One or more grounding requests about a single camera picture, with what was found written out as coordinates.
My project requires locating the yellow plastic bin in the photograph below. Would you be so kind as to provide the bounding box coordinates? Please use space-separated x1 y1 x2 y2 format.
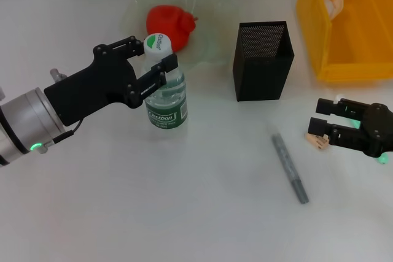
295 0 393 83

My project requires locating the white paper ball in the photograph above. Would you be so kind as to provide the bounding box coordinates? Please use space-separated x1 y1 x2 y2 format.
322 0 345 19

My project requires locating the small beige eraser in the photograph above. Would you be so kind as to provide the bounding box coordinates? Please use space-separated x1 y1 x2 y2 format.
303 133 331 150

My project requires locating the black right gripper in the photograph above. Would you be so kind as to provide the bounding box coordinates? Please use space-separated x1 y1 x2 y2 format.
307 98 393 159

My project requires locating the clear green-label water bottle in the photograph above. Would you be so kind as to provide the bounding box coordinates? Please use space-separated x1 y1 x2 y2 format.
143 33 189 130

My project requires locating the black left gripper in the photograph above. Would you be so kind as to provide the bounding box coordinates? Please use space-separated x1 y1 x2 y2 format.
44 36 179 126

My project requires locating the translucent green fruit plate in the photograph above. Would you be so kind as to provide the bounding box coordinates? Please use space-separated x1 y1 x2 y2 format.
119 0 241 72

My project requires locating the red-orange toy fruit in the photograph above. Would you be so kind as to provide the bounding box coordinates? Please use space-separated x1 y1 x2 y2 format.
146 4 199 54

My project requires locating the black mesh pen holder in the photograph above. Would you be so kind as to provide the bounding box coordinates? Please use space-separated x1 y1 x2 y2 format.
232 21 295 102

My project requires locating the mint green pen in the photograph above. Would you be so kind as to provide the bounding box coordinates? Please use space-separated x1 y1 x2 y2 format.
335 94 391 166

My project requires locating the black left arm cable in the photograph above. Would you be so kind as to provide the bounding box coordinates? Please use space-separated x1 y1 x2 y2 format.
53 118 84 145

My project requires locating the grey marker pen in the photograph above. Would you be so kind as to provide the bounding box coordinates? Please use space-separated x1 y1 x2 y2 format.
271 133 309 205

